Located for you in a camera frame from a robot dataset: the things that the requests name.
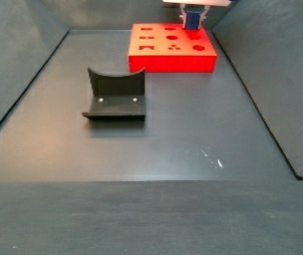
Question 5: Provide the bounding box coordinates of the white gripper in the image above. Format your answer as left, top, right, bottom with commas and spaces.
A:
162, 0, 231, 28

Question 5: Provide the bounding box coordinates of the blue square-circle peg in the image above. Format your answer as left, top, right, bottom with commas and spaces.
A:
184, 11, 200, 30

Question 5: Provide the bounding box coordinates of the red shape-sorter block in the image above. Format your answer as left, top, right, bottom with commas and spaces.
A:
128, 23, 218, 73

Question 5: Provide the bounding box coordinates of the black curved holder bracket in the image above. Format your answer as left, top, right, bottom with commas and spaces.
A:
83, 69, 147, 120

